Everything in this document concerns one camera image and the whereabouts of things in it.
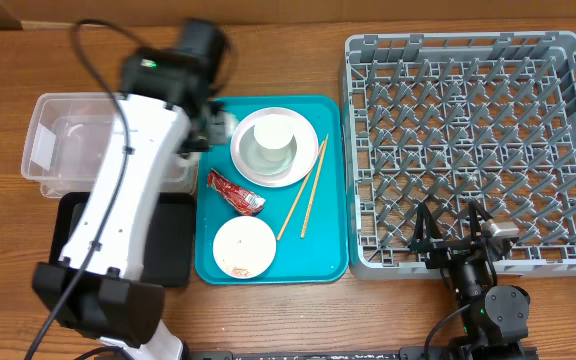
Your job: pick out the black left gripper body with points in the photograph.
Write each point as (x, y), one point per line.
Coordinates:
(208, 130)

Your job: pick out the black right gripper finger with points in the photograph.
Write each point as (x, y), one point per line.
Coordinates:
(476, 215)
(426, 229)

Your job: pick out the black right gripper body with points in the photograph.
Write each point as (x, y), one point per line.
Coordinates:
(447, 252)

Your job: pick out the pale green cup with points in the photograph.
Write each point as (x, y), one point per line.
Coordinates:
(273, 133)

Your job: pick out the red snack wrapper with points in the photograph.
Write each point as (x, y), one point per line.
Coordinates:
(244, 201)

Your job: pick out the wooden chopstick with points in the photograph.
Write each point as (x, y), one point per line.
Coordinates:
(299, 193)
(321, 157)

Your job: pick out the small pink bowl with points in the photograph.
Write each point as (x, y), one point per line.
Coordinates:
(244, 247)

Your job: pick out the white napkin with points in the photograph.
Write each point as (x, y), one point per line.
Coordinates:
(224, 126)

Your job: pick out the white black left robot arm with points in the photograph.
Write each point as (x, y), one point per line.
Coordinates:
(96, 288)

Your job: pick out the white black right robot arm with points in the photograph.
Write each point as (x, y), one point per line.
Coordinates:
(491, 319)

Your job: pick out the grey dishwasher rack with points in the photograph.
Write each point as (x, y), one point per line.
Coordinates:
(445, 119)

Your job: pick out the clear plastic waste bin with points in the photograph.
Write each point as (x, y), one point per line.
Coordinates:
(68, 145)

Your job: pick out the black food waste tray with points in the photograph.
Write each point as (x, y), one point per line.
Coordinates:
(169, 242)

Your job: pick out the pale pink plate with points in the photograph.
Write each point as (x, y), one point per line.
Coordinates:
(306, 152)

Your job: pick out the grey green bowl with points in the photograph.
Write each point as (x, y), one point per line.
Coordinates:
(252, 154)

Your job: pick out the teal serving tray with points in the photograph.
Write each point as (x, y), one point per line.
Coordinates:
(314, 246)

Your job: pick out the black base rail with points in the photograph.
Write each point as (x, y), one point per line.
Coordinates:
(343, 356)

